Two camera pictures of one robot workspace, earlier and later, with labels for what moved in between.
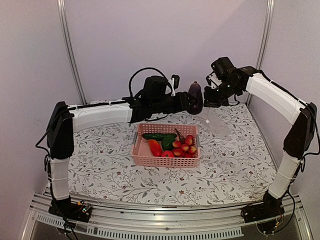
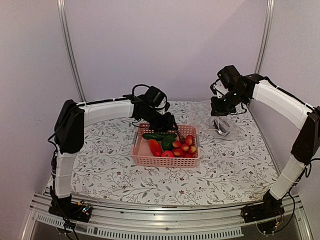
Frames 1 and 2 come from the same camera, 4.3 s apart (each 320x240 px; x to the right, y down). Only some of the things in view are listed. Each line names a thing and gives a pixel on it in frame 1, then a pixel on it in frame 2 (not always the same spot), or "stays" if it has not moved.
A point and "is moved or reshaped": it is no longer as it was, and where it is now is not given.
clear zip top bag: x=215 y=119 is moved or reshaped
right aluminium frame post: x=263 y=41 stays
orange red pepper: x=155 y=148 stays
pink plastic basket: x=141 y=152 stays
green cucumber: x=157 y=136 stays
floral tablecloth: x=238 y=161 stays
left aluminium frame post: x=62 y=6 stays
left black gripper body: x=162 y=106 to x=158 y=122
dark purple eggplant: x=195 y=90 to x=219 y=126
